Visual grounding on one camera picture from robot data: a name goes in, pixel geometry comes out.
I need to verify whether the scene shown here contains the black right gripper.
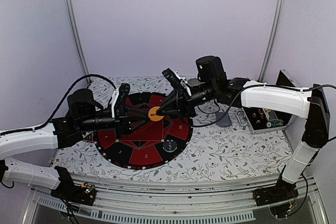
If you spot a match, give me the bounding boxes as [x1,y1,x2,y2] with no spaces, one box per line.
[154,81,216,120]

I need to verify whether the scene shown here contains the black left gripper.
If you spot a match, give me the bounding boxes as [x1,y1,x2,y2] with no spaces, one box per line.
[78,104,151,139]

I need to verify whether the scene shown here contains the orange big blind button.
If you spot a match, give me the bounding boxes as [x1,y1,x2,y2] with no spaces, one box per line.
[148,106,164,122]

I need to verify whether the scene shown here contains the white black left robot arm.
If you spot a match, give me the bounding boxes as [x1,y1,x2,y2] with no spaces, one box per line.
[1,83,149,205]

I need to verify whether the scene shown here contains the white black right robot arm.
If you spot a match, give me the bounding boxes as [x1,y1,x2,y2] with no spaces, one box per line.
[156,56,331,206]

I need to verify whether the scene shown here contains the striped grey ceramic mug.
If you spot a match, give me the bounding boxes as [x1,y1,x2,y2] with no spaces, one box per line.
[187,78,201,87]

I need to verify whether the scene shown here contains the round red black poker mat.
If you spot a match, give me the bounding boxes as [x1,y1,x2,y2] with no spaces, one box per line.
[96,92,194,170]

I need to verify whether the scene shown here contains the blue playing card deck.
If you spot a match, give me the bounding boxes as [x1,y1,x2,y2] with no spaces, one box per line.
[216,112,232,127]

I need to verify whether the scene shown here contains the floral white table cloth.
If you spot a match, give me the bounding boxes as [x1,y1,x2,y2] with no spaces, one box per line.
[54,76,294,183]

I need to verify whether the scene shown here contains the aluminium poker chip case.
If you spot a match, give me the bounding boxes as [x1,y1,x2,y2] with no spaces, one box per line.
[236,69,301,133]

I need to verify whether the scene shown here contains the aluminium front rail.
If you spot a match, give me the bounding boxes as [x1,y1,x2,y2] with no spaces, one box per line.
[22,174,328,224]

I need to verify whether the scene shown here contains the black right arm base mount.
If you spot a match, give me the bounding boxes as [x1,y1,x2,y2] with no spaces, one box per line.
[253,176,309,219]

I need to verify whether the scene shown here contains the left aluminium frame post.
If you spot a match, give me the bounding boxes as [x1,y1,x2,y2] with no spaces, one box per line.
[64,0,89,75]

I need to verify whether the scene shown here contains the aluminium frame post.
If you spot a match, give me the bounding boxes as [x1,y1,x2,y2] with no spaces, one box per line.
[258,0,285,82]
[64,0,89,75]

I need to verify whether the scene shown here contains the right aluminium frame post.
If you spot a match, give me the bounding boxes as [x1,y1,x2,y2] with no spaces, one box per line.
[258,0,285,82]

